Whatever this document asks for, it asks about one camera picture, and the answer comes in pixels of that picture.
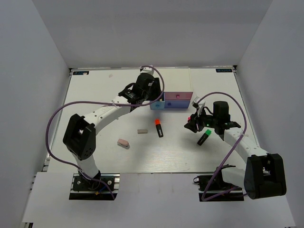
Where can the light blue small drawer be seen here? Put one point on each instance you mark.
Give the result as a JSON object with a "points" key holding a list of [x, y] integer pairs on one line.
{"points": [[158, 105]]}

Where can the blue label sticker right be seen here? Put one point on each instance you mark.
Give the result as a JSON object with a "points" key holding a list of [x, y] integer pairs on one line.
{"points": [[224, 70]]}

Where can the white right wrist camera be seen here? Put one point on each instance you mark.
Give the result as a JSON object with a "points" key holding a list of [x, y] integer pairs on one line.
{"points": [[199, 104]]}

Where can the orange cap black highlighter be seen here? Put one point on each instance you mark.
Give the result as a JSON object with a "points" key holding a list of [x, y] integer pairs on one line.
{"points": [[159, 128]]}

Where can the green cap black highlighter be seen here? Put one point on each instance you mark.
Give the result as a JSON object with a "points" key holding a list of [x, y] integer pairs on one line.
{"points": [[204, 137]]}

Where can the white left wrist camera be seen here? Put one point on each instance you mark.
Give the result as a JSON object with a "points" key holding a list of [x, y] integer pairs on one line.
{"points": [[147, 70]]}

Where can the white grey eraser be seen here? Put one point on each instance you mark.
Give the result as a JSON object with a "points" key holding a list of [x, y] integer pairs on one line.
{"points": [[142, 131]]}

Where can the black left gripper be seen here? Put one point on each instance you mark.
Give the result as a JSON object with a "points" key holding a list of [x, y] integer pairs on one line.
{"points": [[157, 90]]}

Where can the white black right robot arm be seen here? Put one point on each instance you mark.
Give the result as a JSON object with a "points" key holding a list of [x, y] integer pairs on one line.
{"points": [[264, 174]]}

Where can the blue label sticker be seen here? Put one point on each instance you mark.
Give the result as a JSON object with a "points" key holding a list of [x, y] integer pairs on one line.
{"points": [[80, 73], [224, 70]]}

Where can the pink small drawer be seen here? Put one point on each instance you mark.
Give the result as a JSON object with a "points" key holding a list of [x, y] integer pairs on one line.
{"points": [[178, 95]]}

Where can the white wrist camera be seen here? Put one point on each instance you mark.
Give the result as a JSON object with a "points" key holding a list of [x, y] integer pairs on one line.
{"points": [[199, 104], [147, 70]]}

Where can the white drawer cabinet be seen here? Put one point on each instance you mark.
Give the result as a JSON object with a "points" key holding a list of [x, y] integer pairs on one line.
{"points": [[176, 79]]}

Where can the blue label sticker left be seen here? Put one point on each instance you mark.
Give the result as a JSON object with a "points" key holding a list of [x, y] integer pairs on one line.
{"points": [[80, 73]]}

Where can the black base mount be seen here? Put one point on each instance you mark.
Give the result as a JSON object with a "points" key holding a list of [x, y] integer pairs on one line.
{"points": [[83, 189], [228, 193]]}

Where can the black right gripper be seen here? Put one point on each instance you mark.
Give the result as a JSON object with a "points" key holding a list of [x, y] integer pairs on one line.
{"points": [[192, 124]]}

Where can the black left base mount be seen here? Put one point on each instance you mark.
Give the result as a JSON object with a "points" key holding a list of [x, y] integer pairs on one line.
{"points": [[83, 189]]}

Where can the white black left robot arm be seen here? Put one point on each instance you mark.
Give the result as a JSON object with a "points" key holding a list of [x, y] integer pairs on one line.
{"points": [[81, 131]]}

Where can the pink white eraser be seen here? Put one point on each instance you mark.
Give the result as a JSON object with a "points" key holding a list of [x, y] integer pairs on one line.
{"points": [[123, 143]]}

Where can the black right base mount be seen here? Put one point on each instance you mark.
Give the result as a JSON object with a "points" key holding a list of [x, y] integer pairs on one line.
{"points": [[228, 193]]}

